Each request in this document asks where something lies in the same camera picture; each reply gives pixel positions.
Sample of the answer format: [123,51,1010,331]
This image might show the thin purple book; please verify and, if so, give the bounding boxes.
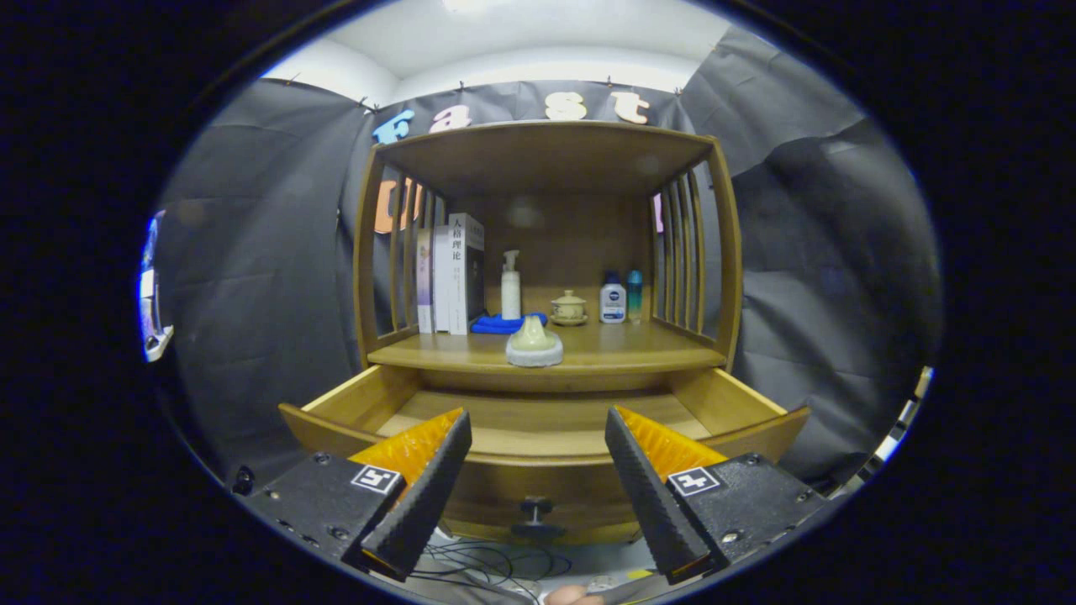
[416,229,436,334]

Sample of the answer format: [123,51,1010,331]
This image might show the thin white book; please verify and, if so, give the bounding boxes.
[432,225,455,334]

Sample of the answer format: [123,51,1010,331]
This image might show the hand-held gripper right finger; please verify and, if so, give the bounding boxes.
[604,405,829,586]

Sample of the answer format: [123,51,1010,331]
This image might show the black floor cables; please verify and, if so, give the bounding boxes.
[416,538,572,589]

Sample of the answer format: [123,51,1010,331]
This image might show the wooden drawer with black knob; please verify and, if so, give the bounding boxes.
[278,366,811,545]

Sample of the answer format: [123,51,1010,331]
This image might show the beige lidded teacup with saucer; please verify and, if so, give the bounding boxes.
[551,290,589,327]

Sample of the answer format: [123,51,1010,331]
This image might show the white pump bottle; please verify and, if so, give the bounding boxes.
[500,250,522,321]

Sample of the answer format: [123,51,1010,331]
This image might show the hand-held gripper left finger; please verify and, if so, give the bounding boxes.
[238,408,473,582]

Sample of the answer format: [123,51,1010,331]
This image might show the white lotion bottle blue cap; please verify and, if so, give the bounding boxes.
[599,271,628,324]

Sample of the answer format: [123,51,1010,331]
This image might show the brown wooden cabinet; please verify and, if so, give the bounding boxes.
[353,120,745,547]

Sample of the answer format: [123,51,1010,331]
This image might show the wooden countertop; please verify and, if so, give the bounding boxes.
[367,319,726,376]

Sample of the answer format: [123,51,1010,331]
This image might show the thick white and black book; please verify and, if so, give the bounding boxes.
[446,213,486,336]

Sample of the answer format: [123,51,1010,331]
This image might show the blue folded cloth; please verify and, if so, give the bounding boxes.
[470,312,549,335]

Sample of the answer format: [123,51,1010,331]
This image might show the pale green handled scrub brush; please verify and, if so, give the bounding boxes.
[505,314,565,368]

